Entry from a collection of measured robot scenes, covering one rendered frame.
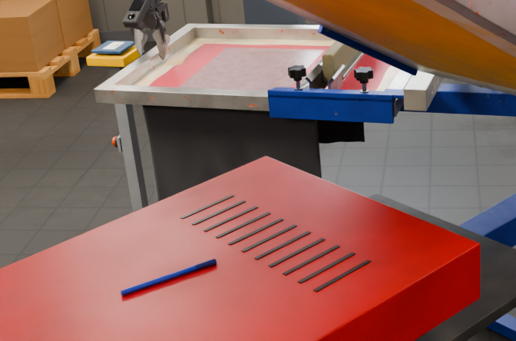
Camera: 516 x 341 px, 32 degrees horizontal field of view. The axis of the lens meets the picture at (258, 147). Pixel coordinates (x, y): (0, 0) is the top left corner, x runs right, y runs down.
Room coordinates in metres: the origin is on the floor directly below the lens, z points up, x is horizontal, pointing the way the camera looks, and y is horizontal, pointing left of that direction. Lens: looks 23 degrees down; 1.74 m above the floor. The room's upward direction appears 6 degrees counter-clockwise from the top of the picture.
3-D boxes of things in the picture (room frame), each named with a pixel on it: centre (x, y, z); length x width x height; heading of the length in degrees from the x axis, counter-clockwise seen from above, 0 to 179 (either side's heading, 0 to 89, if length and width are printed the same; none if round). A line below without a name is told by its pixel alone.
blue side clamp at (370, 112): (1.99, -0.18, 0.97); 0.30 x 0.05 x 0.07; 67
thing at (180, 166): (2.17, 0.06, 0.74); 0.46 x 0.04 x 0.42; 67
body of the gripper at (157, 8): (2.51, 0.26, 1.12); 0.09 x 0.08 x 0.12; 157
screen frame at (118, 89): (2.34, -0.07, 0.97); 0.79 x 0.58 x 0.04; 67
